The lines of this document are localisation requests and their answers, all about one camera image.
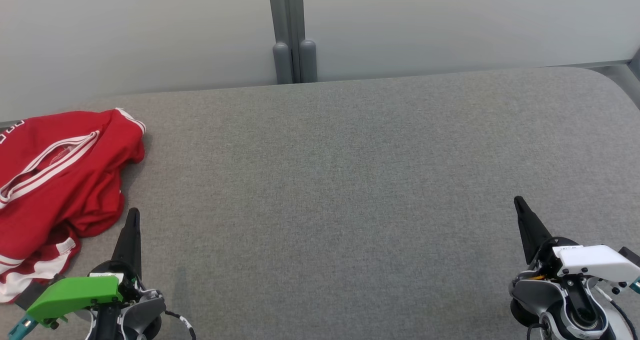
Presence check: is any red white-striped shirt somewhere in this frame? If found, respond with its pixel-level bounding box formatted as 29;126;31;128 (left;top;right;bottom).
0;108;147;304

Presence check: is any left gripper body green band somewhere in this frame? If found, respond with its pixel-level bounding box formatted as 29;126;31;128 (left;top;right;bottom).
25;260;143;329

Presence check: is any grey partition base rail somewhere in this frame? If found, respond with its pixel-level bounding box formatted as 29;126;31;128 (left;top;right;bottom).
318;58;634;84

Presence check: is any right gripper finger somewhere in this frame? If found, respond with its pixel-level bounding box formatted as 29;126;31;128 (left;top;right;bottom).
513;195;554;266

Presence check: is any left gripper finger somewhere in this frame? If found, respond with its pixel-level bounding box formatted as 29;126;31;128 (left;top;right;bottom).
111;207;143;281

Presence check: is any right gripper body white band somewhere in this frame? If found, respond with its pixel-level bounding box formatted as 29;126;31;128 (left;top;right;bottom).
529;236;640;294

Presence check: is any black white arm cable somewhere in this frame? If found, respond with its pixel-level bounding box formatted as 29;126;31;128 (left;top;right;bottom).
595;284;637;340
162;307;197;340

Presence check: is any grey metal partition post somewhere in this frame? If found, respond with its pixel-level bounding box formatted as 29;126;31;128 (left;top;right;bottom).
287;0;319;84
266;0;294;85

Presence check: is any grey corner partition post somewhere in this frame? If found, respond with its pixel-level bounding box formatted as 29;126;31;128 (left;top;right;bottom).
627;47;640;97

